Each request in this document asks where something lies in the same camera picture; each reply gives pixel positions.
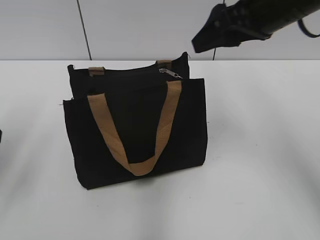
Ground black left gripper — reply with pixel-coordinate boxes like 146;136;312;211
191;0;273;54

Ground silver zipper pull with ring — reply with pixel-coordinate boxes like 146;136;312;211
159;68;182;79

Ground black tote bag tan handles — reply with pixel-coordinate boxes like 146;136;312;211
63;52;208;190

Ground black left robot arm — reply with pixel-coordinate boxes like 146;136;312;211
191;0;320;53

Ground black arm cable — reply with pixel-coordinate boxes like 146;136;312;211
297;11;320;39

